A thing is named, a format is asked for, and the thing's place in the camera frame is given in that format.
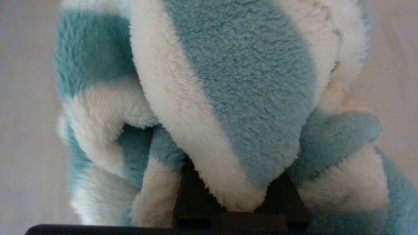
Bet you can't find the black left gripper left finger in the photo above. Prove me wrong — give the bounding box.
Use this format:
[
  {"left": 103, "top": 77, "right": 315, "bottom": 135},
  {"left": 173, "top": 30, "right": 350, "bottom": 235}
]
[{"left": 173, "top": 157, "right": 229, "bottom": 229}]

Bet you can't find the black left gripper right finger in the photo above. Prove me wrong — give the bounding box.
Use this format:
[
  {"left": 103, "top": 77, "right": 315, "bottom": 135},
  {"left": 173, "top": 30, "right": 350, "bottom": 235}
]
[{"left": 212, "top": 171, "right": 311, "bottom": 229}]

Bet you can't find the green white striped towel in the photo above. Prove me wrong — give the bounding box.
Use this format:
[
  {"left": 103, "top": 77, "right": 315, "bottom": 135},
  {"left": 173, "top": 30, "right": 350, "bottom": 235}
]
[{"left": 54, "top": 0, "right": 418, "bottom": 229}]

